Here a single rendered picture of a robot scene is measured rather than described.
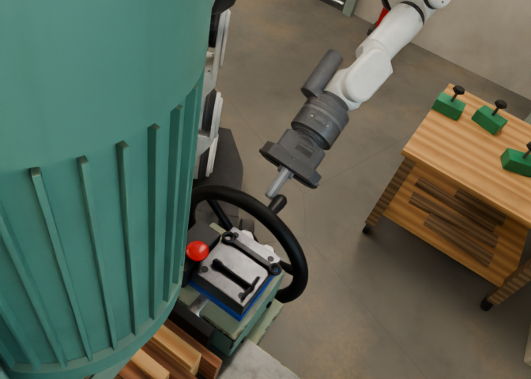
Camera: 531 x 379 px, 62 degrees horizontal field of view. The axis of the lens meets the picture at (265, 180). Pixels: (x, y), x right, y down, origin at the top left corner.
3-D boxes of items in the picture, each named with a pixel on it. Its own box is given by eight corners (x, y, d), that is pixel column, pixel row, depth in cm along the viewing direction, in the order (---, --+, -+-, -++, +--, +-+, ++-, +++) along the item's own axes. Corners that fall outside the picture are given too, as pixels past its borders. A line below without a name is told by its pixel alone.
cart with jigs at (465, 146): (517, 232, 217) (620, 139, 169) (490, 320, 181) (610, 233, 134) (398, 163, 233) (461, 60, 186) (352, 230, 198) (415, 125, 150)
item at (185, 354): (197, 372, 61) (201, 354, 56) (188, 384, 60) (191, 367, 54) (109, 302, 65) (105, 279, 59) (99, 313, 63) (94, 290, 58)
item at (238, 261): (277, 271, 67) (286, 252, 62) (235, 328, 60) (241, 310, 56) (209, 224, 70) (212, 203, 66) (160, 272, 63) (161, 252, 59)
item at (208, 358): (217, 376, 61) (223, 360, 56) (212, 383, 60) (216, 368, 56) (99, 283, 66) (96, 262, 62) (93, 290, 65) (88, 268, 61)
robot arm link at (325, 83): (318, 133, 91) (348, 90, 93) (350, 134, 82) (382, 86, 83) (280, 97, 87) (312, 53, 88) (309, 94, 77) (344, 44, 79)
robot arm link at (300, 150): (311, 193, 86) (344, 144, 88) (319, 185, 77) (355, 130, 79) (257, 156, 87) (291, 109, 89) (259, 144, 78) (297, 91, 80)
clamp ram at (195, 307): (233, 321, 66) (242, 294, 59) (201, 362, 61) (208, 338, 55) (186, 287, 68) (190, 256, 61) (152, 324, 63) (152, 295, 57)
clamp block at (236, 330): (276, 298, 73) (288, 272, 67) (228, 365, 65) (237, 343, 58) (205, 249, 77) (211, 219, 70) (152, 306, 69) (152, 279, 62)
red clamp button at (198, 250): (212, 251, 60) (213, 247, 60) (198, 266, 58) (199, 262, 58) (195, 239, 61) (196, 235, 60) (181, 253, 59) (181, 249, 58)
